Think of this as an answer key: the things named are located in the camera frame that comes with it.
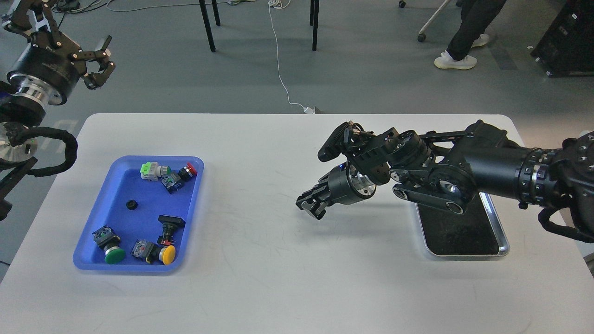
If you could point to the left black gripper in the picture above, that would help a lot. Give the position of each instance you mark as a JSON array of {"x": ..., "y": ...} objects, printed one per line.
[{"x": 41, "y": 74}]

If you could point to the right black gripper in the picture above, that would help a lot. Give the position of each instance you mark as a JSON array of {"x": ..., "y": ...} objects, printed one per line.
[{"x": 344, "y": 184}]

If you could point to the small black gear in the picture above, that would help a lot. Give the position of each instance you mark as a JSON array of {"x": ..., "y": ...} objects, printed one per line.
[{"x": 131, "y": 204}]

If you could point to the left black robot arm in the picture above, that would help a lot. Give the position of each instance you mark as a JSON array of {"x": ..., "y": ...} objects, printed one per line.
[{"x": 20, "y": 128}]

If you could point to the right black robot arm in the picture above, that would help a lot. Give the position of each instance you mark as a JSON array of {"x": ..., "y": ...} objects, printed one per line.
[{"x": 446, "y": 171}]

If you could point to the black chair leg left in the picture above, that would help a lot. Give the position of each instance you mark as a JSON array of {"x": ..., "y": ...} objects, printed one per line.
[{"x": 206, "y": 21}]

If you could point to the black chair leg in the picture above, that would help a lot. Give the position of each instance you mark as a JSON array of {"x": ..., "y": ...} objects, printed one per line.
[
  {"x": 313, "y": 22},
  {"x": 206, "y": 21}
]

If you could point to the black square push button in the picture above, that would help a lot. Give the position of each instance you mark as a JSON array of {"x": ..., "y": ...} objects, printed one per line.
[{"x": 170, "y": 224}]

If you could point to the metal tray with black mat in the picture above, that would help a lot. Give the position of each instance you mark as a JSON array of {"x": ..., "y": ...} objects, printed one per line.
[{"x": 477, "y": 233}]

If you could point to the blue plastic tray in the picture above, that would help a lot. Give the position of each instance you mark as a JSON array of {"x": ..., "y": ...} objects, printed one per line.
[{"x": 123, "y": 182}]

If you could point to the white rolling stand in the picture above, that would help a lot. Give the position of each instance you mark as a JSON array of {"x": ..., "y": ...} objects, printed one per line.
[{"x": 421, "y": 34}]

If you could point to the black chair leg right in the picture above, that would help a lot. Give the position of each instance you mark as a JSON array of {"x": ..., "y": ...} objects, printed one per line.
[{"x": 313, "y": 22}]

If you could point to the person in black trousers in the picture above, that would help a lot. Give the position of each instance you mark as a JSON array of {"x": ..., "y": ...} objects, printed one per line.
[{"x": 476, "y": 15}]

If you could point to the black equipment case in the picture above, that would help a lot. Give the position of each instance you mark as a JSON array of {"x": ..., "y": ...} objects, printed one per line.
[{"x": 567, "y": 47}]

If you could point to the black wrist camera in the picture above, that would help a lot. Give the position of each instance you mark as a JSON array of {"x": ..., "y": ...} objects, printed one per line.
[{"x": 347, "y": 138}]

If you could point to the red push button switch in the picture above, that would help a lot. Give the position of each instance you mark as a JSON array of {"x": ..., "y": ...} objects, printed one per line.
[{"x": 173, "y": 180}]

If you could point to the light green terminal switch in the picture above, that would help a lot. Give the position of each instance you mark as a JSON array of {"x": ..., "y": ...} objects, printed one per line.
[{"x": 151, "y": 170}]

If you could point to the yellow push button switch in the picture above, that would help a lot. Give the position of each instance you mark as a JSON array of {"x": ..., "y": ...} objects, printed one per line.
[{"x": 151, "y": 252}]

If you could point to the green push button switch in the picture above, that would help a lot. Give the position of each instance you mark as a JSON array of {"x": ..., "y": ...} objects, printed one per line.
[{"x": 108, "y": 241}]

